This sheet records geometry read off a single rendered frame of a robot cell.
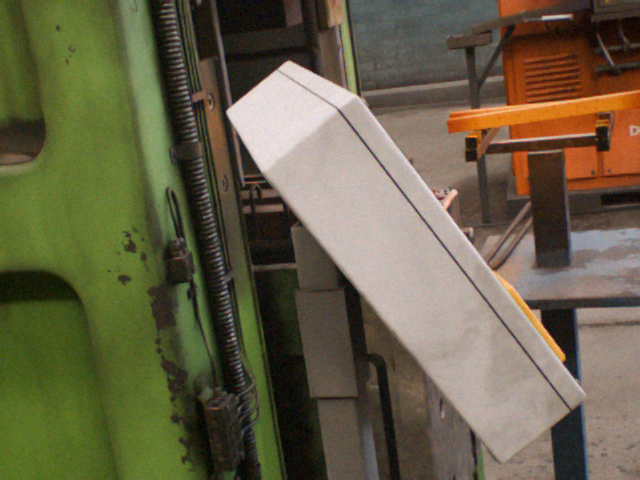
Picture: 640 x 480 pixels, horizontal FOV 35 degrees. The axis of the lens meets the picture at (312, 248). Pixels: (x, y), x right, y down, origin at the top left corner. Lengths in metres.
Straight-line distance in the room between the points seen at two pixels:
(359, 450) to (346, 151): 0.33
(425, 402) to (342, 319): 0.52
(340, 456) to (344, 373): 0.08
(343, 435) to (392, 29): 8.20
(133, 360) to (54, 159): 0.23
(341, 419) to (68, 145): 0.42
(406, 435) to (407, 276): 0.71
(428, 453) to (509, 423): 0.65
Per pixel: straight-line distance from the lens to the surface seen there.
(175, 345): 1.12
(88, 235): 1.12
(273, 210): 1.37
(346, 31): 1.89
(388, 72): 9.08
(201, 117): 1.20
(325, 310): 0.86
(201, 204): 1.14
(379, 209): 0.68
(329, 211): 0.68
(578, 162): 5.00
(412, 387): 1.36
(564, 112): 1.73
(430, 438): 1.39
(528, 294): 1.77
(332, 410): 0.90
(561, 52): 4.91
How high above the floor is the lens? 1.28
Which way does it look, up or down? 15 degrees down
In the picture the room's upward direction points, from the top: 8 degrees counter-clockwise
